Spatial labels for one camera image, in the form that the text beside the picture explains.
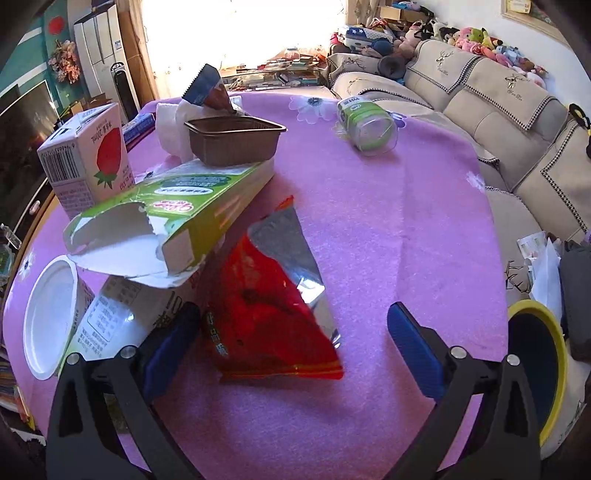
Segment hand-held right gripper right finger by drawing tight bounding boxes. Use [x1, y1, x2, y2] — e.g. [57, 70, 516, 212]
[387, 302, 542, 480]

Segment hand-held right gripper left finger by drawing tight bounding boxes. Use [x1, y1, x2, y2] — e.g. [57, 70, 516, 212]
[45, 302, 204, 480]

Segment red foil snack bag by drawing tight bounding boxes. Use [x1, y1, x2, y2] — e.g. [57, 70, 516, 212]
[205, 196, 345, 381]

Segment yellow rimmed trash bin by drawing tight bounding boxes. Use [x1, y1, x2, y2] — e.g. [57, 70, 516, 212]
[507, 299, 568, 448]

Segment blue white snack bag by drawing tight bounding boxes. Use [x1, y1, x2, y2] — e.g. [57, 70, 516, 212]
[182, 63, 238, 116]

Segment white printed box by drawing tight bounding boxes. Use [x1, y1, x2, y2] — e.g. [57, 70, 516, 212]
[69, 274, 204, 370]

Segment purple floral tablecloth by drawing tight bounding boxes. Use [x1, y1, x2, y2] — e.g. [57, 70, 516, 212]
[2, 90, 511, 480]

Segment white paper cup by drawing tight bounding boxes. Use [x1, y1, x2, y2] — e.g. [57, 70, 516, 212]
[23, 255, 95, 380]

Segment torn green white carton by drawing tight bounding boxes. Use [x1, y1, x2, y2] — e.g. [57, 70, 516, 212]
[63, 159, 275, 288]

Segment pile of papers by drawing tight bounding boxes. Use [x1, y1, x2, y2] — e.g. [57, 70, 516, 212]
[516, 233, 564, 319]

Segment stack of books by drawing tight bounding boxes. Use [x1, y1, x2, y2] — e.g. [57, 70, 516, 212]
[0, 342, 35, 432]

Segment strawberry print milk carton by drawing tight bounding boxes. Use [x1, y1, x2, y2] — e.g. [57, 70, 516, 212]
[37, 102, 136, 220]

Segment brown plastic tray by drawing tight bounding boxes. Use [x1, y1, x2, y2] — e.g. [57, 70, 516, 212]
[184, 116, 287, 167]

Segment white tissue paper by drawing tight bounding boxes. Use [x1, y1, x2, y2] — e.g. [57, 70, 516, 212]
[154, 99, 199, 162]

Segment blue packet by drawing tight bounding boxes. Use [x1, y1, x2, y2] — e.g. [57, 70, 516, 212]
[124, 113, 155, 148]

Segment beige sofa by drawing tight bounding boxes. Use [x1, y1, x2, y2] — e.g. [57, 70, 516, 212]
[327, 39, 591, 324]

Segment black television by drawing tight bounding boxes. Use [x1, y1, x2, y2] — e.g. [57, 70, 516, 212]
[0, 79, 61, 232]

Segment black tower fan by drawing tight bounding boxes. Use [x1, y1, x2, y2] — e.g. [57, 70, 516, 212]
[111, 62, 139, 123]

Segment dark round cushion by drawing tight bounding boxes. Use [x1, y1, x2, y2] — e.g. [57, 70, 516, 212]
[379, 54, 407, 77]

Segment black yellow plush toy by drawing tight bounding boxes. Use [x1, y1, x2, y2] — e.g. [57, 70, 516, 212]
[569, 104, 591, 160]

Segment cluttered glass coffee table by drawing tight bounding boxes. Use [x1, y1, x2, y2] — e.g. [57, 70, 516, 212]
[219, 46, 328, 90]

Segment pink flower decoration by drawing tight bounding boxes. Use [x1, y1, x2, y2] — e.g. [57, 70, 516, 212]
[47, 39, 80, 84]

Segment blue star print bag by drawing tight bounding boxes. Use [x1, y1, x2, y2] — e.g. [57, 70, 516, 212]
[339, 25, 393, 51]

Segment white standing cabinet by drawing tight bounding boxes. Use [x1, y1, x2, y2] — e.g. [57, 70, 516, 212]
[73, 4, 127, 100]

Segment row of plush toys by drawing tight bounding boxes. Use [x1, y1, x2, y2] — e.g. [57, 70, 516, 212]
[392, 18, 550, 88]

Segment cardboard boxes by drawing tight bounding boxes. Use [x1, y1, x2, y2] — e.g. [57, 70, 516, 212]
[379, 4, 435, 28]

